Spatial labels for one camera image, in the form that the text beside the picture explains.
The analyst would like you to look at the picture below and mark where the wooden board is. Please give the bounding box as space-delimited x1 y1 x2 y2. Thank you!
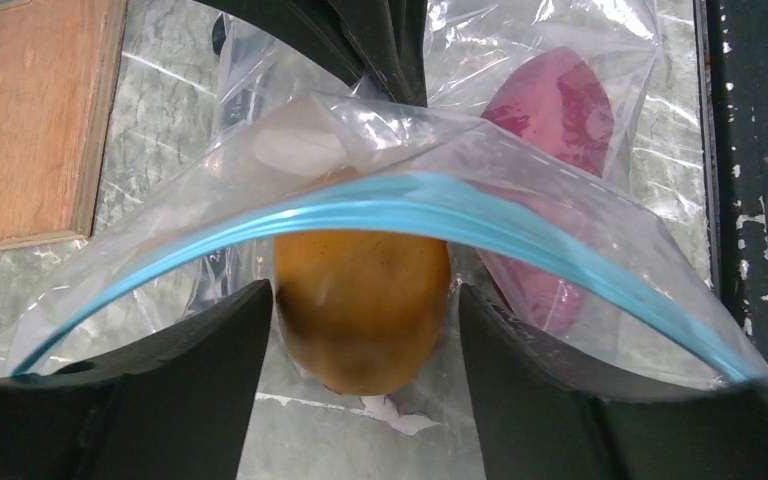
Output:
0 1 126 250

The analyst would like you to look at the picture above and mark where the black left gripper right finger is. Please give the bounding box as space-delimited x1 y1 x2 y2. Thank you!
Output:
458 284 768 479

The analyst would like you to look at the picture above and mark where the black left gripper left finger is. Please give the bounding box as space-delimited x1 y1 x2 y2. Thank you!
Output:
0 280 273 479

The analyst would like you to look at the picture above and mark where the magenta fake sweet potato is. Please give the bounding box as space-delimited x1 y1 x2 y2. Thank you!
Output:
479 47 614 336

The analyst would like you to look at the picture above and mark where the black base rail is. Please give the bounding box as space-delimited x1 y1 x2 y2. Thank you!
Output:
706 1 768 362

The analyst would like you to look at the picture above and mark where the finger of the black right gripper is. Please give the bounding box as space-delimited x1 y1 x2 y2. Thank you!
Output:
204 0 384 93
329 0 428 107

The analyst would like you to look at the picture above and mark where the clear zip top bag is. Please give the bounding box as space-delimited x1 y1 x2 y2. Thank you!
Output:
0 0 768 399

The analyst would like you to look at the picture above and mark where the chrome combination wrench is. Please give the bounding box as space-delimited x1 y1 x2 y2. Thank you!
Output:
190 14 260 312

